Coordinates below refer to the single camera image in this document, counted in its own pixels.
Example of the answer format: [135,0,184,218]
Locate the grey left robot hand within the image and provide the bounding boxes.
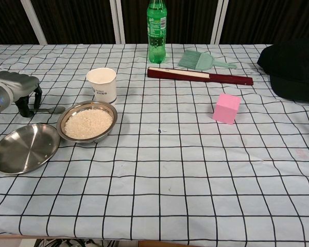
[0,71,43,118]

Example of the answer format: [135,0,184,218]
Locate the clear plastic spoon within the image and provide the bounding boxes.
[30,106,65,115]

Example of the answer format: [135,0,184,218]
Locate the white paper cup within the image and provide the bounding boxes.
[86,67,117,104]

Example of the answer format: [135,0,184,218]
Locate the round metal bowl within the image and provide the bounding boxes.
[56,100,118,145]

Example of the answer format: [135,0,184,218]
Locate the flat metal plate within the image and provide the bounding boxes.
[0,123,61,175]

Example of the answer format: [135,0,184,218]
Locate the green plastic soda bottle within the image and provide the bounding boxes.
[146,0,168,64]

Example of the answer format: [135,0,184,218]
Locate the dark red folded fan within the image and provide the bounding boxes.
[147,66,254,86]

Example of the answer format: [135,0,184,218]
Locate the mint green brush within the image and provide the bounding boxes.
[178,49,237,72]

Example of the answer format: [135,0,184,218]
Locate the white black checked tablecloth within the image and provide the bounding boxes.
[0,43,309,244]

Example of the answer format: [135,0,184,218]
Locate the pink foam cube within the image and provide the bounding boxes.
[212,93,242,126]

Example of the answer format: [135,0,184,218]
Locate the black baseball cap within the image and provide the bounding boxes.
[256,38,309,103]

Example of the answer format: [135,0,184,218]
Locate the white partition post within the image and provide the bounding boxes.
[22,0,47,45]
[210,0,230,44]
[109,0,126,44]

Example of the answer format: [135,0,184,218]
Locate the tangled floor cables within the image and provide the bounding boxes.
[36,238,98,247]

